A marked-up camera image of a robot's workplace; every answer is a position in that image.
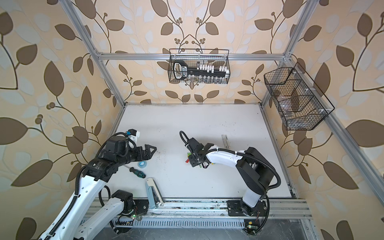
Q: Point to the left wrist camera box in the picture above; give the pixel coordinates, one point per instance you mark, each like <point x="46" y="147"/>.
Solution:
<point x="133" y="135"/>

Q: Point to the black wire basket right wall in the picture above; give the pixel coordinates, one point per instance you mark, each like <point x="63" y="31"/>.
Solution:
<point x="300" y="102"/>

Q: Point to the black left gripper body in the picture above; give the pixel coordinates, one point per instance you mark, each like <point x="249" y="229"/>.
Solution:
<point x="130" y="155"/>

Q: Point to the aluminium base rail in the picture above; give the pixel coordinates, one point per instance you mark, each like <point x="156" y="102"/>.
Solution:
<point x="211" y="214"/>

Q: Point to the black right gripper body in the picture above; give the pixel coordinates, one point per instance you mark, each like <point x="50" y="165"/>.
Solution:
<point x="193" y="160"/>

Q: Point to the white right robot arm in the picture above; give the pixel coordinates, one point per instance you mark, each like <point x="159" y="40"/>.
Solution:
<point x="258" y="174"/>

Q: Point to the black wire basket back wall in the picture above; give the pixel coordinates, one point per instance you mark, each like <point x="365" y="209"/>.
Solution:
<point x="218" y="57"/>

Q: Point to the black wire basket wall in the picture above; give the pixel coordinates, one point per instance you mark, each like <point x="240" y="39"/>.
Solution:
<point x="300" y="102"/>
<point x="218" y="57"/>

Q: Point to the black socket holder tool set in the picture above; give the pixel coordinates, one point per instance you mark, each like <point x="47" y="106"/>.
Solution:
<point x="197" y="71"/>

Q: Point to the blue tape roll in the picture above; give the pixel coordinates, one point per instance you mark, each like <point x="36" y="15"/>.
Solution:
<point x="142" y="164"/>

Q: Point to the green black screwdriver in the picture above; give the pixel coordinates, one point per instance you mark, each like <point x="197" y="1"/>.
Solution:
<point x="138" y="173"/>

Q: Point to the blue white stapler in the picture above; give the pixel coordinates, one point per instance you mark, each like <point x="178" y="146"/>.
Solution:
<point x="154" y="196"/>

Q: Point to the aluminium frame corner post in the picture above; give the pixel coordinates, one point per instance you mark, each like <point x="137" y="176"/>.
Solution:
<point x="69" y="9"/>

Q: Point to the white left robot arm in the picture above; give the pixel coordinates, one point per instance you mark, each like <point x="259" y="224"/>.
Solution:
<point x="89" y="183"/>

